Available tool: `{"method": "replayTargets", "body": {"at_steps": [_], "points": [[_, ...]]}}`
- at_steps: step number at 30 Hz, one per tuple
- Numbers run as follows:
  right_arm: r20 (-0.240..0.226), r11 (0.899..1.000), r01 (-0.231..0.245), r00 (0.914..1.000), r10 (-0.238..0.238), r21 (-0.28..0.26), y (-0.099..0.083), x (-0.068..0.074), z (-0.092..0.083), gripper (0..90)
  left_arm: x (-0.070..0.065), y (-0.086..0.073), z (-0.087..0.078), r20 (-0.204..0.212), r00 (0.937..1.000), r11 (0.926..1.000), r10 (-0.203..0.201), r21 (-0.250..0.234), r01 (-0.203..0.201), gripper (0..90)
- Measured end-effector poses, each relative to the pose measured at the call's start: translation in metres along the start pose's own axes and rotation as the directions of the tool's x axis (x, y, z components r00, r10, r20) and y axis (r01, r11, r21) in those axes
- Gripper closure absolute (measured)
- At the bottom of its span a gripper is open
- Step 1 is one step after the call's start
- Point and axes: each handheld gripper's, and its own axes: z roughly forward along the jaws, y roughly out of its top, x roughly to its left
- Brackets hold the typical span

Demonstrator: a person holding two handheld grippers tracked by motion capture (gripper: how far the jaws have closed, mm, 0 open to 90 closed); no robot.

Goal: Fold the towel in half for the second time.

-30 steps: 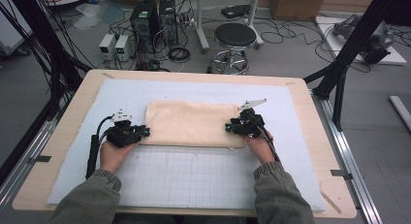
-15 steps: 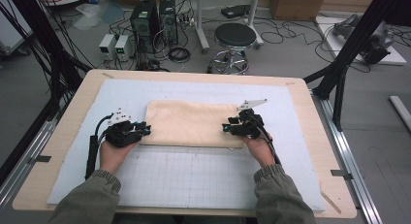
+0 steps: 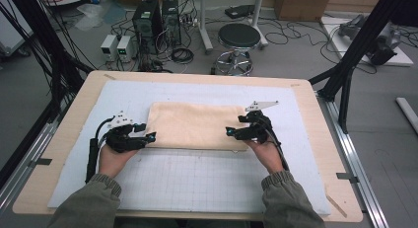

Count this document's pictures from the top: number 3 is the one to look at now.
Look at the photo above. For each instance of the flat black device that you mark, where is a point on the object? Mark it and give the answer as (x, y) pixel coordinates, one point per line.
(240, 11)

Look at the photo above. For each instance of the tan wooden strip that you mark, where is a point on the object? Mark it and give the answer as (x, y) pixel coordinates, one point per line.
(335, 205)

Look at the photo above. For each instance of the white tube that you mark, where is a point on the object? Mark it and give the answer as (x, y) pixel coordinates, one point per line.
(407, 113)

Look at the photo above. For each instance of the large black computer tower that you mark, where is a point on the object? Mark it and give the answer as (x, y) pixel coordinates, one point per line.
(146, 24)

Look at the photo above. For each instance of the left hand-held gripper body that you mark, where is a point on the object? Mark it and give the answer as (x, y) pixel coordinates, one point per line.
(121, 140)

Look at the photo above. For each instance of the grey machine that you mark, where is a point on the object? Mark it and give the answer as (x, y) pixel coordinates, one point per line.
(384, 40)

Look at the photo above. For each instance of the black metal frame post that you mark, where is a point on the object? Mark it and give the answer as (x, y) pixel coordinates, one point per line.
(361, 40)

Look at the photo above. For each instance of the cream terry towel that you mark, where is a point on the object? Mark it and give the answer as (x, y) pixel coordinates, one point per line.
(194, 126)

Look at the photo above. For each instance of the clear plastic sheet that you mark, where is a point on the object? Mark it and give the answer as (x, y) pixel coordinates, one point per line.
(90, 15)

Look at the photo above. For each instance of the person's right hand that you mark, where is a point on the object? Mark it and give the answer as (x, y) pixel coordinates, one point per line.
(269, 157)

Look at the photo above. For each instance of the white floor board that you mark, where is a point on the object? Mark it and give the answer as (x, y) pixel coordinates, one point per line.
(402, 58)

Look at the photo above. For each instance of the slim black computer tower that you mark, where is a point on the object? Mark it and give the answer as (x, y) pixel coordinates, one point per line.
(171, 22)

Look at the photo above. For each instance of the aluminium rail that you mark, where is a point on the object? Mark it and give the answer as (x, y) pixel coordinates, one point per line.
(355, 159)
(29, 162)

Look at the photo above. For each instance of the white grid mat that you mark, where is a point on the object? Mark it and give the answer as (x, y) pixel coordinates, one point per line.
(197, 182)

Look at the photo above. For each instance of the white metal table leg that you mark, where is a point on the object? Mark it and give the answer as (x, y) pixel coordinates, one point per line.
(259, 20)
(204, 27)

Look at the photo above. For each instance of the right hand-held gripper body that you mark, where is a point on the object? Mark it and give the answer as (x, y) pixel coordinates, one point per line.
(261, 131)

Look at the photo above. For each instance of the black round stool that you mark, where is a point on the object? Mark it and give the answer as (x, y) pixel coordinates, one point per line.
(239, 35)

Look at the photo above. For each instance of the grey metal bracket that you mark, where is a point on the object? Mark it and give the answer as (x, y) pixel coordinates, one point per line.
(346, 177)
(41, 162)

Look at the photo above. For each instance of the white power supply unit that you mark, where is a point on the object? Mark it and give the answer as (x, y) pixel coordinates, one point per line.
(108, 47)
(124, 49)

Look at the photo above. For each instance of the cardboard box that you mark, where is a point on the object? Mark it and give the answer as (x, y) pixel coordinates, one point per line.
(302, 6)

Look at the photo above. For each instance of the person's left hand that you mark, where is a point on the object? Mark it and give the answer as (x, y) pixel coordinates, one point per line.
(111, 162)

